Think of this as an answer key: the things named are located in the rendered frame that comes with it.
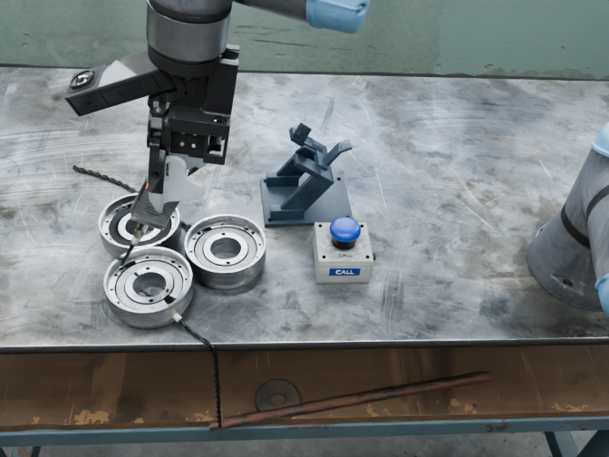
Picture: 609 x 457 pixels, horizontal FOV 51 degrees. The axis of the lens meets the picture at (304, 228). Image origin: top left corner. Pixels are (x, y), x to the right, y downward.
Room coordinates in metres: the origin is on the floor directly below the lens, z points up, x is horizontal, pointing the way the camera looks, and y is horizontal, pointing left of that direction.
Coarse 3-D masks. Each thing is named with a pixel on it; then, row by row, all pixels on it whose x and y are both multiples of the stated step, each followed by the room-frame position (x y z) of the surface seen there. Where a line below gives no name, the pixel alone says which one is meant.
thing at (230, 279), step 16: (208, 224) 0.60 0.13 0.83; (224, 224) 0.61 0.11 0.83; (240, 224) 0.61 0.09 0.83; (256, 224) 0.60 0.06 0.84; (192, 240) 0.57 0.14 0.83; (208, 240) 0.57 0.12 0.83; (224, 240) 0.58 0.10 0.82; (240, 240) 0.58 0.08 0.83; (256, 240) 0.58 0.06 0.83; (192, 256) 0.54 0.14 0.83; (208, 256) 0.55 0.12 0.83; (240, 256) 0.55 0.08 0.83; (256, 256) 0.55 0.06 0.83; (192, 272) 0.53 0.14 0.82; (208, 272) 0.51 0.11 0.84; (224, 272) 0.51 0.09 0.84; (240, 272) 0.52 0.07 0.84; (256, 272) 0.53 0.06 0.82; (224, 288) 0.52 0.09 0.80
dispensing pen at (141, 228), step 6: (168, 168) 0.55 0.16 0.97; (168, 174) 0.54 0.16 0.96; (144, 186) 0.54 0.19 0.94; (138, 198) 0.54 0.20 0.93; (132, 204) 0.54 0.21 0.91; (132, 210) 0.53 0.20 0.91; (138, 228) 0.53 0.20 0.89; (144, 228) 0.53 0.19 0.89; (132, 234) 0.53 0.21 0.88; (138, 234) 0.52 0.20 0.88; (144, 234) 0.53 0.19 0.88; (132, 240) 0.52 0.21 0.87; (138, 240) 0.52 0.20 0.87; (132, 246) 0.52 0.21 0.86; (126, 258) 0.52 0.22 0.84
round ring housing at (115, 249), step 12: (120, 204) 0.62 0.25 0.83; (108, 216) 0.60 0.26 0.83; (108, 228) 0.58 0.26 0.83; (120, 228) 0.58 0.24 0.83; (132, 228) 0.60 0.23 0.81; (156, 228) 0.59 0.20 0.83; (180, 228) 0.60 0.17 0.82; (108, 240) 0.55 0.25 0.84; (168, 240) 0.56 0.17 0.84; (120, 252) 0.54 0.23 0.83
